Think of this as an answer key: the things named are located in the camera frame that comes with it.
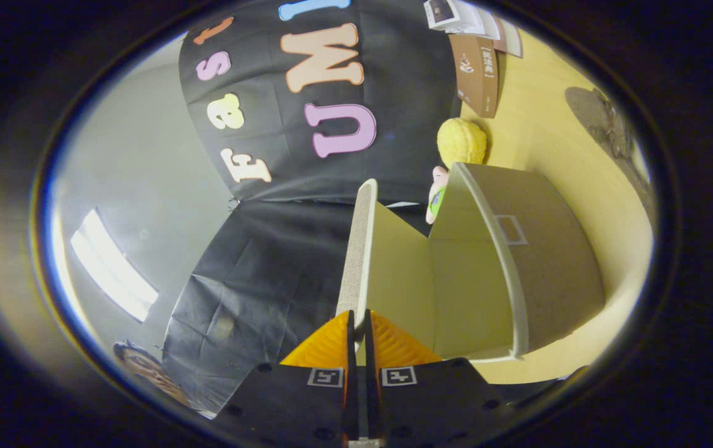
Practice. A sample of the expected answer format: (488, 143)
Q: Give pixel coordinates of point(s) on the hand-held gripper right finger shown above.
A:
(437, 404)

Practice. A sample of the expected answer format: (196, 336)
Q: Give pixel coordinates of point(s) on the white book with portrait cover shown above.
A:
(443, 12)

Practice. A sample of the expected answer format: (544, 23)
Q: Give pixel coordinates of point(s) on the brown cardboard storage box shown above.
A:
(549, 267)

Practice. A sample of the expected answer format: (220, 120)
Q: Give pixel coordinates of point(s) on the yellow plush toy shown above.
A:
(461, 142)

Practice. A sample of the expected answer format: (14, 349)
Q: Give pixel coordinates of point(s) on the person's head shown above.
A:
(145, 367)

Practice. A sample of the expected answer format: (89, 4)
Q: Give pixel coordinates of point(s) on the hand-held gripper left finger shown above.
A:
(294, 404)

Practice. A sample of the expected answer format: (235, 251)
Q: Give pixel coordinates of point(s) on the ceiling light panel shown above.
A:
(114, 264)

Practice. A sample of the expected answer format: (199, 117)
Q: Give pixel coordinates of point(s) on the pink and green plush toy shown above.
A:
(437, 196)

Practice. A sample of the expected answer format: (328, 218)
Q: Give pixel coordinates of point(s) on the brown book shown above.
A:
(473, 74)

